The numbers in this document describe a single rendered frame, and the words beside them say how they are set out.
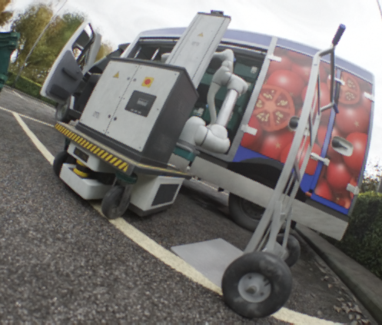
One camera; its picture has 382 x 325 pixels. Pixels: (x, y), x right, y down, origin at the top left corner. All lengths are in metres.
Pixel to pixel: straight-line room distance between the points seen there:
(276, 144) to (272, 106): 0.43
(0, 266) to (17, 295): 0.09
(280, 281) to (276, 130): 1.65
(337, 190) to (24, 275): 2.26
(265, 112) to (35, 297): 2.17
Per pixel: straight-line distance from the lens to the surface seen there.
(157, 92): 0.94
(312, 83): 0.86
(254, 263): 0.63
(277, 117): 2.09
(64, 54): 3.88
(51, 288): 0.54
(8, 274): 0.55
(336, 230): 2.18
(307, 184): 2.01
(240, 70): 2.62
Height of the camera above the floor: 0.42
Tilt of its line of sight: level
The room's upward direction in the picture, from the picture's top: 24 degrees clockwise
